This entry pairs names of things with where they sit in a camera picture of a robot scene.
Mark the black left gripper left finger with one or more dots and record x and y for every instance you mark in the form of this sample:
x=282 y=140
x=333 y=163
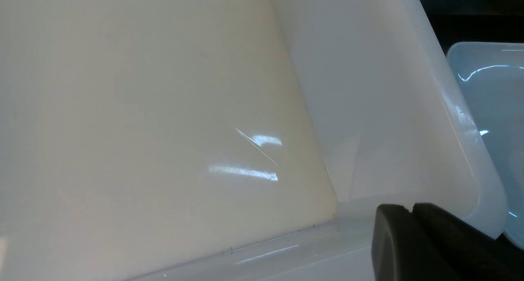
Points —
x=401 y=251

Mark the large white plastic tub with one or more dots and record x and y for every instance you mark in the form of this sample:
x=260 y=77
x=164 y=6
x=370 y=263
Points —
x=225 y=139

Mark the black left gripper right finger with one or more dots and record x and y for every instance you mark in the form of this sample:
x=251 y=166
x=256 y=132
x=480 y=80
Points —
x=471 y=253

